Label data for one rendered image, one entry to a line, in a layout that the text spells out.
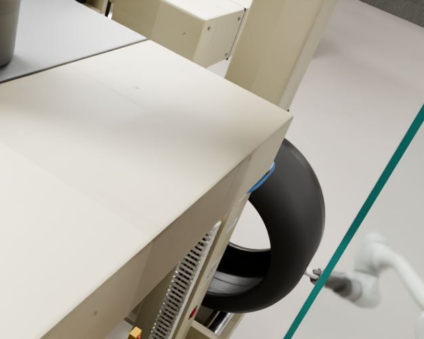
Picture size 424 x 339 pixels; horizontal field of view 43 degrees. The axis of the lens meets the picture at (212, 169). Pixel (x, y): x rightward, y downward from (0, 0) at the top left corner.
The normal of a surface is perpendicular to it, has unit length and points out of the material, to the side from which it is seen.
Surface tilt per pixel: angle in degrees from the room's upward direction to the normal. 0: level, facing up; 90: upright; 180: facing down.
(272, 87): 90
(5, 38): 90
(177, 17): 90
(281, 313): 0
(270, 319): 0
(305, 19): 90
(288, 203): 53
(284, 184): 30
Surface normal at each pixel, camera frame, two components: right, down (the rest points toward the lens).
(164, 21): -0.43, 0.36
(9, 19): 0.89, 0.44
